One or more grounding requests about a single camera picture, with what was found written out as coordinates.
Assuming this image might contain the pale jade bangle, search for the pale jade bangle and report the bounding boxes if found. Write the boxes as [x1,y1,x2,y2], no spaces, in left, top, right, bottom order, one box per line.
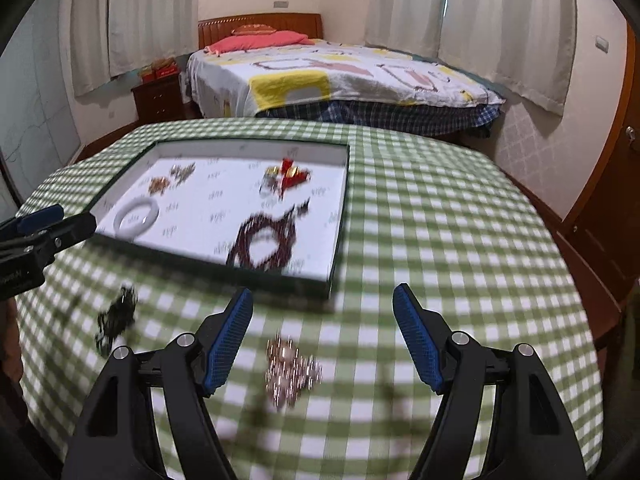
[113,197,160,240]

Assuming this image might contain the gold pearl brooch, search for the gold pearl brooch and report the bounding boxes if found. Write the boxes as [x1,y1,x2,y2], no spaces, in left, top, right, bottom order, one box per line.
[265,333,322,411]

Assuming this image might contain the crystal rhinestone brooch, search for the crystal rhinestone brooch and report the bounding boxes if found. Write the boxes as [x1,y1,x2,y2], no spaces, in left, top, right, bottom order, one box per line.
[177,162,195,181]

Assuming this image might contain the dark red bead bracelet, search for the dark red bead bracelet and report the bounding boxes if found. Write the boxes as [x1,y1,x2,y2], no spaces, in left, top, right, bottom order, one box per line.
[226,198,313,272]

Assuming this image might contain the silver ring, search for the silver ring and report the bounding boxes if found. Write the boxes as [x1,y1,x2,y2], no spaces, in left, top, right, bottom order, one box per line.
[257,171,281,201]

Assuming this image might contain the small red gold charm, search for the small red gold charm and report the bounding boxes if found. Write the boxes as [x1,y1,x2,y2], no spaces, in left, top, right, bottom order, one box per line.
[264,166,286,179]

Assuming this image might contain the gold ingot red tassel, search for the gold ingot red tassel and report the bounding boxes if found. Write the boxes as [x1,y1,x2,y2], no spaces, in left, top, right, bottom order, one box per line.
[278,158,310,198]

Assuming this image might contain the green jewelry tray box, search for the green jewelry tray box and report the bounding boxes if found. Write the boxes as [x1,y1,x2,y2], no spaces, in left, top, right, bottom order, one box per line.
[86,138,349,299]

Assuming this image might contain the green checkered tablecloth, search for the green checkered tablecloth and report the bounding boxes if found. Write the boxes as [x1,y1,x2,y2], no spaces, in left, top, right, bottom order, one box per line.
[23,118,603,479]

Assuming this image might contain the dark wooden nightstand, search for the dark wooden nightstand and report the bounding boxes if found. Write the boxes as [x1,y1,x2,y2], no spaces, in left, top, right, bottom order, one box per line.
[131,74,186,125]

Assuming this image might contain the red boxes on nightstand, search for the red boxes on nightstand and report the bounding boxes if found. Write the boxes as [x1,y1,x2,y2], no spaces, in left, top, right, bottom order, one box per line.
[139,58,180,84]

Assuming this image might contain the brown wooden door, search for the brown wooden door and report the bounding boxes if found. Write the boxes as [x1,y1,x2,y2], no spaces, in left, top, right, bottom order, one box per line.
[560,28,639,351]

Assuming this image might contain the left white curtain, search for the left white curtain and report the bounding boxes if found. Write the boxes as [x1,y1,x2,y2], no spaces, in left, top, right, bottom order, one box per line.
[70,0,198,96]

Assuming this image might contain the white curtain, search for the white curtain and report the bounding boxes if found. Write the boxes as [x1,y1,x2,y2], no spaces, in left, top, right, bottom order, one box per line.
[364,0,577,116]
[70,0,198,96]

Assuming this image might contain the bed with patterned quilt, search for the bed with patterned quilt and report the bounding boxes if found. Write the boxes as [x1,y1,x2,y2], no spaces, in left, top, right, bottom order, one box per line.
[186,40,504,138]

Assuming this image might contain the orange patterned pillow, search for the orange patterned pillow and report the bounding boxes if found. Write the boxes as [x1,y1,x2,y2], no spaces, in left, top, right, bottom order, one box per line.
[231,24,277,36]

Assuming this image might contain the red pillow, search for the red pillow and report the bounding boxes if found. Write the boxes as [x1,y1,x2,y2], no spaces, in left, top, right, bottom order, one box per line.
[204,30,314,55]

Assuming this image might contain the wooden headboard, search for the wooden headboard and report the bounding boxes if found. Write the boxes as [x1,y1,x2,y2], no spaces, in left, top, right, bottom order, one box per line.
[198,12,324,50]

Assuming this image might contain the right white curtain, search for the right white curtain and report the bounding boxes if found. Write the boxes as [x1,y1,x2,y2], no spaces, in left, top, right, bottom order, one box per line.
[364,0,577,116]

